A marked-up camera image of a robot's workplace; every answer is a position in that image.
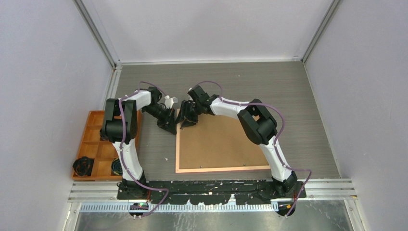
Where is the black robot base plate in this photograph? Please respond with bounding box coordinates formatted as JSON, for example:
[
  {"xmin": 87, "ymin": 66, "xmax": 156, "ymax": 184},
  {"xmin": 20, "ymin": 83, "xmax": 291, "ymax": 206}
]
[{"xmin": 116, "ymin": 180, "xmax": 306, "ymax": 205}]

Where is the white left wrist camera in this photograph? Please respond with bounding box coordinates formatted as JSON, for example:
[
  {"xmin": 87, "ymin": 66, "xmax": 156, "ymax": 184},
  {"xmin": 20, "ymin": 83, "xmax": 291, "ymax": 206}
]
[{"xmin": 164, "ymin": 95, "xmax": 178, "ymax": 109}]

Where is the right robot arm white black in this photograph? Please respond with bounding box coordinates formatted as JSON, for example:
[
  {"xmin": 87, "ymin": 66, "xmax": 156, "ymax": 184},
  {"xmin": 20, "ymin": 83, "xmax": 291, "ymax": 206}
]
[{"xmin": 176, "ymin": 85, "xmax": 297, "ymax": 198}]

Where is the black coiled cable bottom-left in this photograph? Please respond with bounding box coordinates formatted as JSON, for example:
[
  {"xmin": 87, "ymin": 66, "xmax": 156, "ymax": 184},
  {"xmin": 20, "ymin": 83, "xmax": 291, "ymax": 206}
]
[{"xmin": 72, "ymin": 156, "xmax": 95, "ymax": 178}]

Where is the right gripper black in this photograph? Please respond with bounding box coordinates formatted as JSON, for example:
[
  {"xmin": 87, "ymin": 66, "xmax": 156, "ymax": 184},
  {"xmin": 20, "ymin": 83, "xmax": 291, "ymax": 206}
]
[{"xmin": 175, "ymin": 101, "xmax": 202, "ymax": 129}]

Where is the aluminium rail front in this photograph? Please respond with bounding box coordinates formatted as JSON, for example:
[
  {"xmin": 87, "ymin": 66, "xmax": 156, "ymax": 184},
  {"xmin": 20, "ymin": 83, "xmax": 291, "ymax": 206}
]
[{"xmin": 68, "ymin": 179, "xmax": 357, "ymax": 205}]

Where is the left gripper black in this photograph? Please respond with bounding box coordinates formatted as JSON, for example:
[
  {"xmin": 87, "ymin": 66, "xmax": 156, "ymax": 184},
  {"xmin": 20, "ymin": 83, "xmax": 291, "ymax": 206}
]
[{"xmin": 142, "ymin": 104, "xmax": 178, "ymax": 135}]

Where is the brown frame backing board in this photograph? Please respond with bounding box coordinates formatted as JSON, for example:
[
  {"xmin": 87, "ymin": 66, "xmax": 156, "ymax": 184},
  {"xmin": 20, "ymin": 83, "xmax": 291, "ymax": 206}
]
[{"xmin": 178, "ymin": 113, "xmax": 268, "ymax": 170}]

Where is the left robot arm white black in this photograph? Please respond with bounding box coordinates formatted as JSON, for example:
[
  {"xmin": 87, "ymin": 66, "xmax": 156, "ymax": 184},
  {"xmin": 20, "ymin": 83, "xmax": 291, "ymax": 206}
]
[{"xmin": 100, "ymin": 87, "xmax": 178, "ymax": 199}]

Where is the orange compartment tray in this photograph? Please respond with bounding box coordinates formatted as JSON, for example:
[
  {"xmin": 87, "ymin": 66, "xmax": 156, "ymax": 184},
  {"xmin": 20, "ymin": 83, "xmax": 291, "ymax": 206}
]
[{"xmin": 72, "ymin": 111, "xmax": 122, "ymax": 181}]

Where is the black yellow coiled cable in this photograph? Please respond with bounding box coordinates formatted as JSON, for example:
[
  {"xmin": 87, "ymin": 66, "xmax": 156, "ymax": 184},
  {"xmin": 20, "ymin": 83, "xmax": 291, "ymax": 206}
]
[{"xmin": 110, "ymin": 158, "xmax": 124, "ymax": 177}]

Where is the pink wooden picture frame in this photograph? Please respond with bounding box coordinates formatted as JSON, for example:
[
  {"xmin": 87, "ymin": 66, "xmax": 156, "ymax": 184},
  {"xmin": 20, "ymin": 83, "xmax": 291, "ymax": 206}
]
[{"xmin": 175, "ymin": 108, "xmax": 271, "ymax": 174}]

